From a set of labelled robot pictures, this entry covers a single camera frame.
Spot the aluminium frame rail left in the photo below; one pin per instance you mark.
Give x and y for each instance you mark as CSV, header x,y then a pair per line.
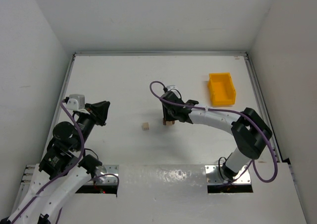
x,y
61,96

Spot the yellow plastic bin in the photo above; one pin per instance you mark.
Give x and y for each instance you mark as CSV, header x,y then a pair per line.
x,y
221,89

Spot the dark brown wood block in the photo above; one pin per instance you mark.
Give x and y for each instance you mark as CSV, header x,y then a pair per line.
x,y
164,122

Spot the white front cover board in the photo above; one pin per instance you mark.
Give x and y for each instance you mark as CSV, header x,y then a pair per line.
x,y
177,194

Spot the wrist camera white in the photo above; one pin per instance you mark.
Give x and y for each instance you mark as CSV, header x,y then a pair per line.
x,y
75,102
171,87

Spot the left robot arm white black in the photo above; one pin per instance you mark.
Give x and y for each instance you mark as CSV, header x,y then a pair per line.
x,y
65,168

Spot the metal base plate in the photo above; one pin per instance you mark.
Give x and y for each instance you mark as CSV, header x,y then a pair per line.
x,y
214,177
107,175

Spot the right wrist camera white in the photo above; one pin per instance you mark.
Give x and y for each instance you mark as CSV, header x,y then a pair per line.
x,y
171,87

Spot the light wood cube block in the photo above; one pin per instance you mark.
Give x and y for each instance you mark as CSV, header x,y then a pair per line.
x,y
145,126

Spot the aluminium frame rail back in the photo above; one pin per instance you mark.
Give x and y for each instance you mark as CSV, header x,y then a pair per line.
x,y
162,53

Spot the aluminium frame rail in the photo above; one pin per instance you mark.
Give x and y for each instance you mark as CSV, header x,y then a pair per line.
x,y
261,104
162,53
61,96

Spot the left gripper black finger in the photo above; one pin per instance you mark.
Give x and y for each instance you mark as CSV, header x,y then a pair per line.
x,y
102,121
96,109

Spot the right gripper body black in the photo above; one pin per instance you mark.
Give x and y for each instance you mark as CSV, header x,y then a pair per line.
x,y
169,107

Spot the light wood rectangular block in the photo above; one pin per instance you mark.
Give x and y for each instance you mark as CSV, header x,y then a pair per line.
x,y
169,123

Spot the aluminium frame rail right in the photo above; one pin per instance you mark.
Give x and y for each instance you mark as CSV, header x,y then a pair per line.
x,y
261,104

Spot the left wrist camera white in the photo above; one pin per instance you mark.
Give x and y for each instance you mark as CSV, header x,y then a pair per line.
x,y
75,102

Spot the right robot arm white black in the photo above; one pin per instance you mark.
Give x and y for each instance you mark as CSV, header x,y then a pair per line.
x,y
250,132

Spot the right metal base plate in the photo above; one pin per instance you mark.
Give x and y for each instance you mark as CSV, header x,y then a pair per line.
x,y
214,177

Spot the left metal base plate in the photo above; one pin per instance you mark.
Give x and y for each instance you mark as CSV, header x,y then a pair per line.
x,y
107,175

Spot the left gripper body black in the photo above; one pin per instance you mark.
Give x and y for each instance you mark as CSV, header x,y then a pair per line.
x,y
96,114

